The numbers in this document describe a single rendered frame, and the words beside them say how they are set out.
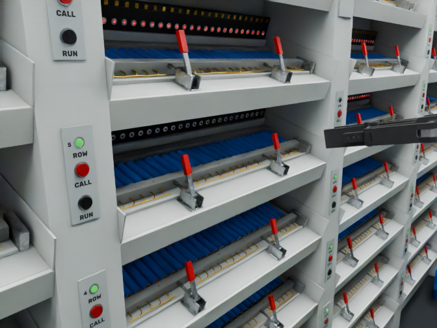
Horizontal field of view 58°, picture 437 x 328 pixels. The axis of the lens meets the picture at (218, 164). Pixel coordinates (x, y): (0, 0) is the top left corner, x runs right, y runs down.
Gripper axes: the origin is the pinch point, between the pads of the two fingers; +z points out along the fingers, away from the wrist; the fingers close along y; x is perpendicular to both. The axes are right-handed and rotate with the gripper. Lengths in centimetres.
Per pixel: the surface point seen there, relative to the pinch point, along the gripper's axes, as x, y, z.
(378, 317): -85, 90, 40
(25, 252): -6.9, -41.8, 24.8
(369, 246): -47, 71, 32
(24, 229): -3.9, -41.4, 24.4
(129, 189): -3.0, -23.9, 26.6
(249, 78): 12.7, 3.8, 21.0
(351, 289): -63, 70, 40
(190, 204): -7.5, -15.8, 22.0
